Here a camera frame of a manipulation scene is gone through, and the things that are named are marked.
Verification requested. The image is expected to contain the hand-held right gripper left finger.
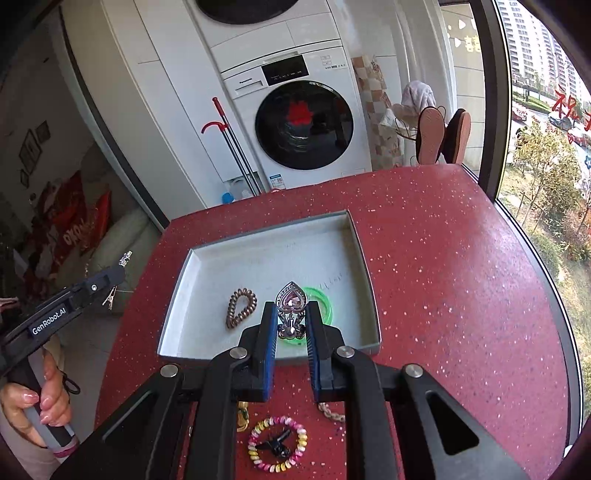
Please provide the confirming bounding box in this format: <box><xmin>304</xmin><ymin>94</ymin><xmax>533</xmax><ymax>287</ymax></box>
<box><xmin>51</xmin><ymin>301</ymin><xmax>280</xmax><ymax>480</ymax></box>

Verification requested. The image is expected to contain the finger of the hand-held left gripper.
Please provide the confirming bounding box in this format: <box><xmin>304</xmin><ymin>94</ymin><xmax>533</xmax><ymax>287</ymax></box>
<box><xmin>67</xmin><ymin>268</ymin><xmax>127</xmax><ymax>306</ymax></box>

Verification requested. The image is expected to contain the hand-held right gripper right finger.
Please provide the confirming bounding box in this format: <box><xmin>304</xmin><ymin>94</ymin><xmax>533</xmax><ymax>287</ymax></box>
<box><xmin>307</xmin><ymin>301</ymin><xmax>532</xmax><ymax>480</ymax></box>

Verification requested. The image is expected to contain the small silver hair clip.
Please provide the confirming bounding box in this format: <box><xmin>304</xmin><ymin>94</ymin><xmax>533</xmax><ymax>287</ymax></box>
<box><xmin>102</xmin><ymin>250</ymin><xmax>134</xmax><ymax>310</ymax></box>

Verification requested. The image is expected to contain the silver heart hair clip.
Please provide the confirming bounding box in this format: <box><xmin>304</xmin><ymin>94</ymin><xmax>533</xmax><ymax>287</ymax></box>
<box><xmin>274</xmin><ymin>281</ymin><xmax>308</xmax><ymax>341</ymax></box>

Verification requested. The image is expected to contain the beige braided bracelet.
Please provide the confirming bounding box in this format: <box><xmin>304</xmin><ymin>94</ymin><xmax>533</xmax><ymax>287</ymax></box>
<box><xmin>318</xmin><ymin>401</ymin><xmax>346</xmax><ymax>422</ymax></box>

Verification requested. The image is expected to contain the grey shallow tray box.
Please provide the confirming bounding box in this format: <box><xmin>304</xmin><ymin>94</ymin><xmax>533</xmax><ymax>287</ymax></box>
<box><xmin>157</xmin><ymin>210</ymin><xmax>382</xmax><ymax>363</ymax></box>

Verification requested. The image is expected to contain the multicolour spiral hair tie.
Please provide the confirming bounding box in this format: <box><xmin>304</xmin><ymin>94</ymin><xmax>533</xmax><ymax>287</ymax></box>
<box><xmin>247</xmin><ymin>415</ymin><xmax>308</xmax><ymax>472</ymax></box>

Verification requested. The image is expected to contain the black claw hair clip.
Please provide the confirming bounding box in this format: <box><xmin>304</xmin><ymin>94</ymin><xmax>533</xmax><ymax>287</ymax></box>
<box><xmin>256</xmin><ymin>428</ymin><xmax>293</xmax><ymax>459</ymax></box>

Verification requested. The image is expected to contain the person's left hand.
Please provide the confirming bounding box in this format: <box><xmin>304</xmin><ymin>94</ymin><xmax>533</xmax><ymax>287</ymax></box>
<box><xmin>0</xmin><ymin>353</ymin><xmax>75</xmax><ymax>448</ymax></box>

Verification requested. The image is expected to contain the green plastic bangle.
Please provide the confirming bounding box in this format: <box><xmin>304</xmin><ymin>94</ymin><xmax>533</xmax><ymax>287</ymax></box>
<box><xmin>279</xmin><ymin>287</ymin><xmax>340</xmax><ymax>347</ymax></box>

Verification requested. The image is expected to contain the white sofa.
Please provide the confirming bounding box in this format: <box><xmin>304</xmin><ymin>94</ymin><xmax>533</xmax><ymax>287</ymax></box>
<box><xmin>85</xmin><ymin>203</ymin><xmax>162</xmax><ymax>296</ymax></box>

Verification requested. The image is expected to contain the red printed cushion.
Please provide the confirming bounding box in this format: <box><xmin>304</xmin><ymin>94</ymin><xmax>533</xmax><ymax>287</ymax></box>
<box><xmin>55</xmin><ymin>171</ymin><xmax>114</xmax><ymax>259</ymax></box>

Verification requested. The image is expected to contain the clear jug blue cap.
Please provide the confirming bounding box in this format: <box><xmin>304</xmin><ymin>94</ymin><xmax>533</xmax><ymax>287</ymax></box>
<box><xmin>222</xmin><ymin>178</ymin><xmax>252</xmax><ymax>204</ymax></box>

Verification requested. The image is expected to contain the white tall cabinet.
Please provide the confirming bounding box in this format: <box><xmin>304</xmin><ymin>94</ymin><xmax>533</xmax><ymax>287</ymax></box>
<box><xmin>60</xmin><ymin>0</ymin><xmax>222</xmax><ymax>208</ymax></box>

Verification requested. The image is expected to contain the checkered beige cloth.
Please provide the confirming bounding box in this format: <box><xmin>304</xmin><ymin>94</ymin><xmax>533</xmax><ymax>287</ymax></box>
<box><xmin>351</xmin><ymin>54</ymin><xmax>404</xmax><ymax>171</ymax></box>

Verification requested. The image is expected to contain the dark brown-soled slipper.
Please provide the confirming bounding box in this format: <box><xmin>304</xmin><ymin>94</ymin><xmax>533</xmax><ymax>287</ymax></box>
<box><xmin>416</xmin><ymin>107</ymin><xmax>446</xmax><ymax>165</ymax></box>
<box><xmin>444</xmin><ymin>108</ymin><xmax>472</xmax><ymax>164</ymax></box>

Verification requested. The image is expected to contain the white front-load washing machine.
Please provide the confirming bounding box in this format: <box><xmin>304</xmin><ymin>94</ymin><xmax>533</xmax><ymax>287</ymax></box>
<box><xmin>221</xmin><ymin>39</ymin><xmax>372</xmax><ymax>190</ymax></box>

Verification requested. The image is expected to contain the white towel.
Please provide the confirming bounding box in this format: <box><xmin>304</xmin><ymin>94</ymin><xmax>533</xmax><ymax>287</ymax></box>
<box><xmin>401</xmin><ymin>80</ymin><xmax>437</xmax><ymax>112</ymax></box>

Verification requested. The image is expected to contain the white stacked dryer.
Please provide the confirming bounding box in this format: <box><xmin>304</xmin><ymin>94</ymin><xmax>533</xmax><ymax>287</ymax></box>
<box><xmin>185</xmin><ymin>0</ymin><xmax>345</xmax><ymax>75</ymax></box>

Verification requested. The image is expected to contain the red window decal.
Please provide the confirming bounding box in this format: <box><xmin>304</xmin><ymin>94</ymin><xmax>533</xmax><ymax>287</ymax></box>
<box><xmin>551</xmin><ymin>85</ymin><xmax>591</xmax><ymax>139</ymax></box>

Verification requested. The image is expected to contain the brown spiral hair tie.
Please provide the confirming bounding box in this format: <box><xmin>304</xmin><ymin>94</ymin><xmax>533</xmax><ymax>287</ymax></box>
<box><xmin>225</xmin><ymin>288</ymin><xmax>258</xmax><ymax>330</ymax></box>

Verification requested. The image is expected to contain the large wall picture frame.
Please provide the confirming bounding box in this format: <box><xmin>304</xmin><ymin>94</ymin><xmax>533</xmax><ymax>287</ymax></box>
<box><xmin>18</xmin><ymin>129</ymin><xmax>40</xmax><ymax>174</ymax></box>

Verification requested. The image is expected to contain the red handled mop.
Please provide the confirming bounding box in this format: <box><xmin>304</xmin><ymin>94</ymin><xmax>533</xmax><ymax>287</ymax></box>
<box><xmin>201</xmin><ymin>97</ymin><xmax>264</xmax><ymax>197</ymax></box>

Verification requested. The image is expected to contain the black window frame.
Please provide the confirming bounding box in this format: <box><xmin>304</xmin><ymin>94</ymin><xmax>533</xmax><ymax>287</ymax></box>
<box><xmin>471</xmin><ymin>0</ymin><xmax>513</xmax><ymax>199</ymax></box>

